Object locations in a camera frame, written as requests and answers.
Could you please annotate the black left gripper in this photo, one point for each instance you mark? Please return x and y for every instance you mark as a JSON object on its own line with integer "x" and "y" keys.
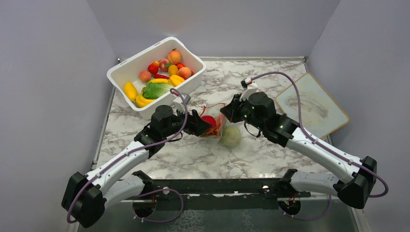
{"x": 195, "y": 125}

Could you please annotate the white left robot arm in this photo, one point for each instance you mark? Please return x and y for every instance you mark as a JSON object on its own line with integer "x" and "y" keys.
{"x": 87, "y": 195}

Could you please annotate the curved yellow banana toy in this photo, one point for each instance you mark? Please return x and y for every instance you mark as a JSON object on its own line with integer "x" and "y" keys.
{"x": 141, "y": 101}

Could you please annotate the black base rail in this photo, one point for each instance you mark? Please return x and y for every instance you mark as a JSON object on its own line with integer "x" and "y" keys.
{"x": 215, "y": 194}

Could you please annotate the watermelon slice toy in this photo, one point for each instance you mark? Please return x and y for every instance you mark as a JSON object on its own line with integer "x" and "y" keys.
{"x": 220, "y": 122}

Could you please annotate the light green lettuce toy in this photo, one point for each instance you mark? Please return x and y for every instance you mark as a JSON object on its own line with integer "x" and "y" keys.
{"x": 153, "y": 91}

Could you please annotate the yellow bell pepper toy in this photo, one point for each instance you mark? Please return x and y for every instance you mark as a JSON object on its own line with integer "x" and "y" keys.
{"x": 175, "y": 80}

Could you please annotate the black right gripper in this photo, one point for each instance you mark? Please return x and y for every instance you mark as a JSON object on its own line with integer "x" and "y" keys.
{"x": 230, "y": 111}

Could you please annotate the peach toy right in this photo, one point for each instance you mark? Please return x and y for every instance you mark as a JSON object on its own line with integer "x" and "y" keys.
{"x": 184, "y": 72}

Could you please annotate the peach toy at back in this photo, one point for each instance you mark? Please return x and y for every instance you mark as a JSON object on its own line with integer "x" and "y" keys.
{"x": 174, "y": 56}

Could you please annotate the red chili pepper toy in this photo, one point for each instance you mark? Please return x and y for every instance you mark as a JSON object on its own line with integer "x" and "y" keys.
{"x": 159, "y": 76}

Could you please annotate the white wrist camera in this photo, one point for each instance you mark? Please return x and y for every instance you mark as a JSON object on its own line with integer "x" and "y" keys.
{"x": 180, "y": 102}
{"x": 249, "y": 87}

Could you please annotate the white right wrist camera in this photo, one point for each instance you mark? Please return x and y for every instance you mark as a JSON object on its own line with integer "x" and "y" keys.
{"x": 249, "y": 87}

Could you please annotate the clear zip bag orange zipper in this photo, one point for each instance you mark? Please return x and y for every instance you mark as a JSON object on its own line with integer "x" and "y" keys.
{"x": 214, "y": 110}

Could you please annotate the small yellow mango toy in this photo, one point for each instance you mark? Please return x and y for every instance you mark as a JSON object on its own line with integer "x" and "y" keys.
{"x": 172, "y": 70}

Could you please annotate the red apple toy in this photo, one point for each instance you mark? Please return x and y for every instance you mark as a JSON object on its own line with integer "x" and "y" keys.
{"x": 210, "y": 120}

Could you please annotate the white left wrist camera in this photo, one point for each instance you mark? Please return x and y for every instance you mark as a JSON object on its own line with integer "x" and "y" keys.
{"x": 180, "y": 102}

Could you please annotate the green cabbage toy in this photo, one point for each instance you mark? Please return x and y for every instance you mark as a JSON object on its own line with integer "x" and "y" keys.
{"x": 231, "y": 136}

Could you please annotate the wood framed white board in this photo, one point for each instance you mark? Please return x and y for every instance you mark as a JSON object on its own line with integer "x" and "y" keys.
{"x": 321, "y": 115}

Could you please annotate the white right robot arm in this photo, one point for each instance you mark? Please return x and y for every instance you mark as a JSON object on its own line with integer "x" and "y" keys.
{"x": 352, "y": 178}

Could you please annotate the pink peach toy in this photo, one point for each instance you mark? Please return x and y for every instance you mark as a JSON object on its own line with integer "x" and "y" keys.
{"x": 164, "y": 64}

